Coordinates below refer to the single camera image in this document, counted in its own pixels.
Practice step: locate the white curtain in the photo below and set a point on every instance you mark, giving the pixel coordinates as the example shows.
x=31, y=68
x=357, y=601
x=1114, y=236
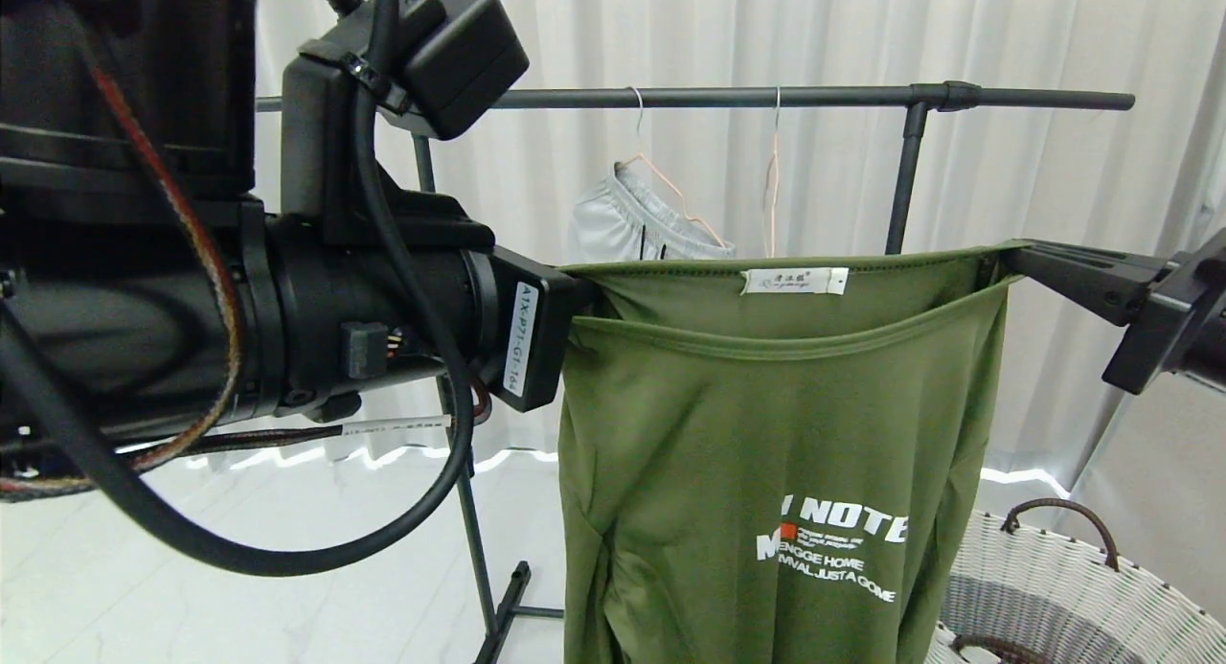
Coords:
x=862, y=22

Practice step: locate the green garment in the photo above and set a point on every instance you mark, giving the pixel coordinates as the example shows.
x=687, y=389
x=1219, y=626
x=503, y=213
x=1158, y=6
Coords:
x=766, y=434

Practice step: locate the pink clothes hanger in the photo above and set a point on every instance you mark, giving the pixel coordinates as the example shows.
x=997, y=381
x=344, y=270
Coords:
x=774, y=194
x=670, y=190

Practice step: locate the pale grey shorts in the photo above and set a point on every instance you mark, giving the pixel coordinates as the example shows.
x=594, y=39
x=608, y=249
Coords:
x=613, y=228

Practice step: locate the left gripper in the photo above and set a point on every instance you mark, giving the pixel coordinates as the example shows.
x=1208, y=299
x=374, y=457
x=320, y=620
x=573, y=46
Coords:
x=335, y=300

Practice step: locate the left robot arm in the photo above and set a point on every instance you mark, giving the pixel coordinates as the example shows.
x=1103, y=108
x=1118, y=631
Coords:
x=96, y=70

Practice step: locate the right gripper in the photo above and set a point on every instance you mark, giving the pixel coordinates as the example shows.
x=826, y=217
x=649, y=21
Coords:
x=1173, y=319

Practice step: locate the black clothes rack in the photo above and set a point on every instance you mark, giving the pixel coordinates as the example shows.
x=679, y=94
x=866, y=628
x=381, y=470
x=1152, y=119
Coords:
x=814, y=97

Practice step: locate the white laundry basket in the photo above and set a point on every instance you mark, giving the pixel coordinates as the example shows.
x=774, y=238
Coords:
x=1054, y=578

